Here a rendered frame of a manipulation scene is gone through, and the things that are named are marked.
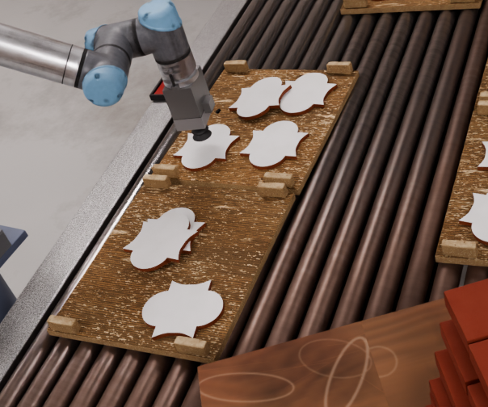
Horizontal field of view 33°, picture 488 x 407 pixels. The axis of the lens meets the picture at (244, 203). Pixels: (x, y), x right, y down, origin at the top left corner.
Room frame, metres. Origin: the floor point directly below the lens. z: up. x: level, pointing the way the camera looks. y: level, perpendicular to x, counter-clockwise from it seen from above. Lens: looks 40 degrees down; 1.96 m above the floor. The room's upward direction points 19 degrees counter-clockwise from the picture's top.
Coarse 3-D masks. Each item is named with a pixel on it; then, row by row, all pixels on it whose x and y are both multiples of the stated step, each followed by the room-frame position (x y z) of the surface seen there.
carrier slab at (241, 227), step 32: (160, 192) 1.37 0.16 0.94; (192, 192) 1.33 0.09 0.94; (224, 192) 1.30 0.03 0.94; (256, 192) 1.26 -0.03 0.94; (128, 224) 1.30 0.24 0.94; (224, 224) 1.20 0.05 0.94; (256, 224) 1.17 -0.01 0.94; (96, 256) 1.24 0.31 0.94; (128, 256) 1.21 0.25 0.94; (192, 256) 1.15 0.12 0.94; (224, 256) 1.12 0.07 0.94; (256, 256) 1.09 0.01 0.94; (96, 288) 1.15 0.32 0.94; (128, 288) 1.12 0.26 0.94; (160, 288) 1.09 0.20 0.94; (224, 288) 1.04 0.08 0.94; (96, 320) 1.07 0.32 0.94; (128, 320) 1.04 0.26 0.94; (224, 320) 0.96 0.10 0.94; (160, 352) 0.95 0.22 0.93
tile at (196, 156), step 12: (216, 132) 1.50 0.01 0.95; (228, 132) 1.48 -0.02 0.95; (192, 144) 1.48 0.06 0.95; (204, 144) 1.47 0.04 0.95; (216, 144) 1.46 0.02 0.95; (228, 144) 1.44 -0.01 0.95; (180, 156) 1.46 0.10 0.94; (192, 156) 1.44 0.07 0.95; (204, 156) 1.43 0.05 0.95; (216, 156) 1.41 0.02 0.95; (192, 168) 1.40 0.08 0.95; (204, 168) 1.39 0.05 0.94
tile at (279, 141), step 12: (264, 132) 1.44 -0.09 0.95; (276, 132) 1.42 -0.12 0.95; (288, 132) 1.41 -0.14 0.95; (300, 132) 1.39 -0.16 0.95; (252, 144) 1.41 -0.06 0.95; (264, 144) 1.40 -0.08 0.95; (276, 144) 1.38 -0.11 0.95; (288, 144) 1.37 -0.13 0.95; (300, 144) 1.37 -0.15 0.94; (252, 156) 1.37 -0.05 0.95; (264, 156) 1.36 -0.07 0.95; (276, 156) 1.34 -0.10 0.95; (288, 156) 1.33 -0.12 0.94; (264, 168) 1.33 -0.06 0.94
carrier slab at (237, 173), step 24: (264, 72) 1.69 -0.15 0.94; (288, 72) 1.65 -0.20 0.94; (312, 72) 1.62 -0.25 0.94; (216, 96) 1.66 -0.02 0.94; (336, 96) 1.49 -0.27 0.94; (216, 120) 1.56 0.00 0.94; (240, 120) 1.53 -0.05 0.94; (264, 120) 1.49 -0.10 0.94; (288, 120) 1.46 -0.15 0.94; (312, 120) 1.44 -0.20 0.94; (336, 120) 1.42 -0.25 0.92; (240, 144) 1.44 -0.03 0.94; (312, 144) 1.36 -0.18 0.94; (216, 168) 1.39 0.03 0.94; (240, 168) 1.36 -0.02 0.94; (288, 168) 1.30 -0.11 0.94; (312, 168) 1.29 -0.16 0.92; (288, 192) 1.24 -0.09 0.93
